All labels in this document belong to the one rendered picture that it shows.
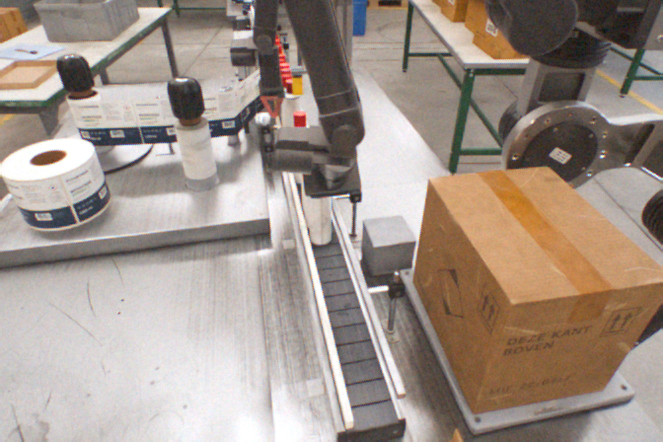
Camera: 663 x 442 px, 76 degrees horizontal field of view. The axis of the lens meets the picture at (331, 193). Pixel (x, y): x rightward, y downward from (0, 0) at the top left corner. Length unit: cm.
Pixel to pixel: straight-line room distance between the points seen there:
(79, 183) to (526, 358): 100
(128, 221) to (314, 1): 80
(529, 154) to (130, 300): 87
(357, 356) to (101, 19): 268
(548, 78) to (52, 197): 109
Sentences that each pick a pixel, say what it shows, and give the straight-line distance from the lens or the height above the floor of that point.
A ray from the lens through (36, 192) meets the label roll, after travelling 118.
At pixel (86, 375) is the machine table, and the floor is 83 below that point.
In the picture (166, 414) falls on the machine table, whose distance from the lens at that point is 85.
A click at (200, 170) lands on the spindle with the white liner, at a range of 119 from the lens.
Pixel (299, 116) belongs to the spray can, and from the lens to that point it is 110.
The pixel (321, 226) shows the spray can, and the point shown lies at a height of 94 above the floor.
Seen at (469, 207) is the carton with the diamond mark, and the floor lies 112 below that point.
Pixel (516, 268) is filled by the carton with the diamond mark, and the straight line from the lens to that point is 65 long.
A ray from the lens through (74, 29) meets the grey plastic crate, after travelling 319.
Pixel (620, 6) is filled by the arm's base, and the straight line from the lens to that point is 62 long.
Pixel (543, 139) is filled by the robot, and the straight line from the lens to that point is 90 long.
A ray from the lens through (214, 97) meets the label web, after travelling 135.
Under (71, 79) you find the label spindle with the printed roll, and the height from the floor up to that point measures 113.
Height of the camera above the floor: 154
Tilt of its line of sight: 35 degrees down
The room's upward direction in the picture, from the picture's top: straight up
